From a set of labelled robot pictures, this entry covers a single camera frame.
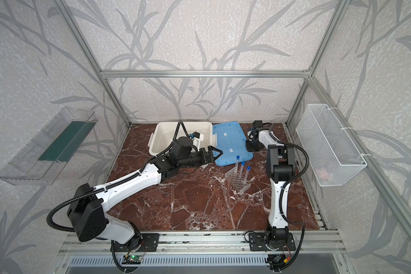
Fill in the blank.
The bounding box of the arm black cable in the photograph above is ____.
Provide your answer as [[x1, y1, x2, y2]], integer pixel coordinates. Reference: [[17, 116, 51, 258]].
[[260, 123, 310, 271], [46, 120, 199, 233]]

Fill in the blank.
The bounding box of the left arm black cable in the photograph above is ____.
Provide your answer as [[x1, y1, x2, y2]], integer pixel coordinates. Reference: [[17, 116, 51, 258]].
[[46, 120, 199, 233]]

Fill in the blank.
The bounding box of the clear acrylic test tube rack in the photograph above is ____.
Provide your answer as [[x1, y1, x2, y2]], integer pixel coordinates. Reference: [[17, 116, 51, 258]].
[[225, 169, 251, 194]]

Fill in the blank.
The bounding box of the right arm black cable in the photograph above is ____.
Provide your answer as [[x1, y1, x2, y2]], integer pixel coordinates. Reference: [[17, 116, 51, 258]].
[[260, 123, 310, 271]]

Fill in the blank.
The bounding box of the white wire mesh basket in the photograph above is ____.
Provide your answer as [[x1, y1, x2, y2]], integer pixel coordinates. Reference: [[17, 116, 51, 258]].
[[296, 104, 367, 187]]

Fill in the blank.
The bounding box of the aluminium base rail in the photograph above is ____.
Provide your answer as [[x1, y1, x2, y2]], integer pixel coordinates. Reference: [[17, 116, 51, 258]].
[[58, 230, 347, 256]]

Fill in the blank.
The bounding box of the blue plastic bin lid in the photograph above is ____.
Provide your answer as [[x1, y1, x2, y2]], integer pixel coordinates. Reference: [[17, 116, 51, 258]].
[[212, 122, 253, 167]]

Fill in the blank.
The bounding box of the clear acrylic wall shelf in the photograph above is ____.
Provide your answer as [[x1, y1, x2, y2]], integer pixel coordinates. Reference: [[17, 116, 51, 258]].
[[0, 107, 98, 186]]

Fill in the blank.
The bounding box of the white plastic storage bin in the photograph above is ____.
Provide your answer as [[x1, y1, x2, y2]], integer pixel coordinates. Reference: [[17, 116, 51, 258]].
[[148, 121, 217, 157]]

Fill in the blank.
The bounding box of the blue capped test tube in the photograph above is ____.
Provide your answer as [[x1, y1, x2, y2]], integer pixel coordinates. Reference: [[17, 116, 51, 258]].
[[243, 166, 251, 184], [234, 155, 240, 175], [239, 161, 245, 179]]

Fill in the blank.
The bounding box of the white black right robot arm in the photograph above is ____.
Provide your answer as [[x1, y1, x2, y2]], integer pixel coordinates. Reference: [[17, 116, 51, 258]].
[[245, 121, 296, 245]]

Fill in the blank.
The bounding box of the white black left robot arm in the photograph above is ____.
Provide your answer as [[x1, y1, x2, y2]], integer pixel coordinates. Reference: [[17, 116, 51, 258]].
[[67, 137, 223, 250]]

